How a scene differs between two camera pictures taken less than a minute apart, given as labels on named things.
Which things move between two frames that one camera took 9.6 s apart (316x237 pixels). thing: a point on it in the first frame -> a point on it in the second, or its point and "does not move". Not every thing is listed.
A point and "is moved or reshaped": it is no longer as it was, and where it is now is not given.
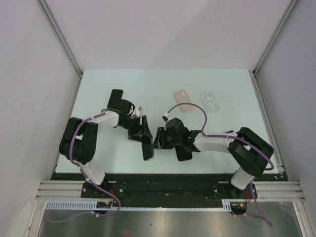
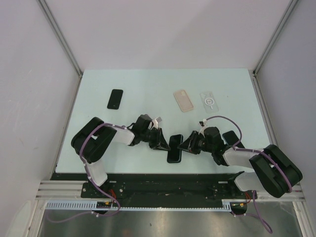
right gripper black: x=161 y=134 -> x=189 y=145
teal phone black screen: x=148 y=151 is moved or reshaped
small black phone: x=115 y=100 does not move
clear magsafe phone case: x=209 y=102 does not move
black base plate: x=166 y=189 does not move
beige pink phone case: x=181 y=97 does not move
